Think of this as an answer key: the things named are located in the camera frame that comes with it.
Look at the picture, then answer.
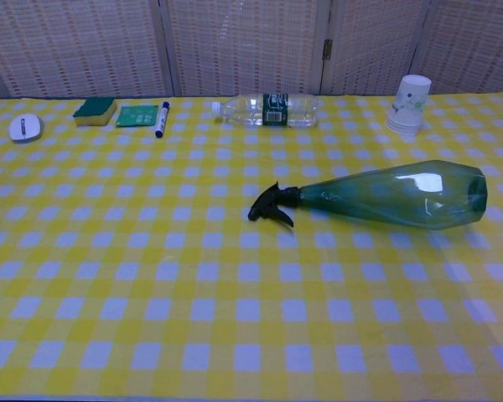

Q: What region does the green flat packet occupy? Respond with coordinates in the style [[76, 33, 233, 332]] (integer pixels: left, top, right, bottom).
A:
[[116, 104, 159, 128]]

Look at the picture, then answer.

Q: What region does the green translucent plastic bottle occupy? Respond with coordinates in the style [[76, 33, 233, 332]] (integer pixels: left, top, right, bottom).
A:
[[247, 159, 487, 232]]

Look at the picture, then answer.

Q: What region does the green yellow sponge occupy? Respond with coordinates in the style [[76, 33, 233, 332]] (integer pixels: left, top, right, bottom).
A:
[[73, 97, 118, 128]]

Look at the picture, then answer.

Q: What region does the clear water bottle green label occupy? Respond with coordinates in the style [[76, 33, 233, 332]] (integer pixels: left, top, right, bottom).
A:
[[211, 92, 319, 129]]

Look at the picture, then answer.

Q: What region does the yellow white checkered tablecloth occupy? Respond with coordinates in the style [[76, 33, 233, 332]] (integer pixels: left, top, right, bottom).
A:
[[0, 92, 503, 399]]

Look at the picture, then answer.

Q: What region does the stack of white paper cups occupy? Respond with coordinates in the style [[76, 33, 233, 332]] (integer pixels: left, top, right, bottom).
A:
[[385, 75, 432, 137]]

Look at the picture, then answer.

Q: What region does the white blue whiteboard marker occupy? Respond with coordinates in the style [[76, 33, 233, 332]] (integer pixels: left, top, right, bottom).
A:
[[153, 101, 172, 139]]

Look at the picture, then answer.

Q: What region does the white computer mouse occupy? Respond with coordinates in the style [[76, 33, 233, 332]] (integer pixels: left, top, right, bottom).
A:
[[8, 114, 45, 143]]

